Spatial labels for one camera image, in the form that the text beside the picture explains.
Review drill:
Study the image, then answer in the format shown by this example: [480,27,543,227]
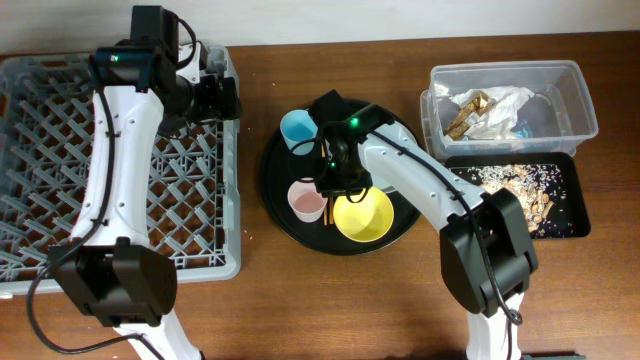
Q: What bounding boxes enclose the pink plastic cup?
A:
[287,178,328,223]

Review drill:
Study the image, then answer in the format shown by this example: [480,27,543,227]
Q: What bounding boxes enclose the yellow bowl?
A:
[333,187,395,243]

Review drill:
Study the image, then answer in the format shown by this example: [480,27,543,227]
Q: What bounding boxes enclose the food scraps rice and peanuts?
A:
[462,164,571,238]

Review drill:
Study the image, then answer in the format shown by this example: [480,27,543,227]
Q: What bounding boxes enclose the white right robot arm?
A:
[308,90,538,359]

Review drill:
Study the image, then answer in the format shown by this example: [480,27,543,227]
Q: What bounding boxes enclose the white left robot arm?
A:
[45,5,242,359]

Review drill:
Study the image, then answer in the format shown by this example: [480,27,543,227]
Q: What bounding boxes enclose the crumpled white paper waste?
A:
[435,85,534,141]

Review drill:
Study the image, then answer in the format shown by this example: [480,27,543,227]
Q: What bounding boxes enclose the grey dishwasher rack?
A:
[1,54,241,298]

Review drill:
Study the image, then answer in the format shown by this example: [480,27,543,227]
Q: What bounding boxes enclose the left wooden chopstick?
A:
[320,141,329,226]

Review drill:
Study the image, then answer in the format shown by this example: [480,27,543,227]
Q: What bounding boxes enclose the wooden chopstick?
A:
[320,141,329,226]
[328,196,335,225]

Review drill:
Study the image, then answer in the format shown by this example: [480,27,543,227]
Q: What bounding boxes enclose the right wooden chopstick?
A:
[328,196,335,225]

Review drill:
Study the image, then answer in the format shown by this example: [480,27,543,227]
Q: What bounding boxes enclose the round black tray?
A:
[258,130,421,256]

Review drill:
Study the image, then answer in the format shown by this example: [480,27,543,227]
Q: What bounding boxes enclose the pale green plate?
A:
[371,123,418,194]

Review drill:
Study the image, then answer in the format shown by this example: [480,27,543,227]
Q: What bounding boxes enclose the blue plastic cup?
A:
[280,109,318,155]

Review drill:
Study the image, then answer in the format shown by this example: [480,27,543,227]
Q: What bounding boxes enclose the gold foil wrapper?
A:
[444,91,491,140]

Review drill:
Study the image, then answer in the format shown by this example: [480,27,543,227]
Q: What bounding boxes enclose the clear plastic bin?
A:
[420,60,598,161]

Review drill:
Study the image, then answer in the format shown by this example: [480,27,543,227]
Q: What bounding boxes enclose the black rectangular tray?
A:
[445,152,591,239]

